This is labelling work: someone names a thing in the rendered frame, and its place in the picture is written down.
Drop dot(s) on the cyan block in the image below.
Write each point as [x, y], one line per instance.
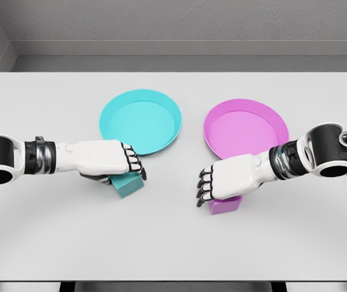
[127, 185]

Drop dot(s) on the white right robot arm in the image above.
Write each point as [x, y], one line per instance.
[313, 155]

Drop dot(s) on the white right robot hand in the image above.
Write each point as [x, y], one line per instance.
[231, 176]

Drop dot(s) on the pink block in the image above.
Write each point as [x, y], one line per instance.
[225, 206]

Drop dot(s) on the pink plate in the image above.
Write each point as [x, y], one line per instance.
[246, 127]

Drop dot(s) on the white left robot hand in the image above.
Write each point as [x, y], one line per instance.
[106, 156]

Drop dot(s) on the cyan plate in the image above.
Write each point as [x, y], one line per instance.
[139, 121]

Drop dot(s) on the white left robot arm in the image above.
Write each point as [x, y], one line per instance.
[27, 158]

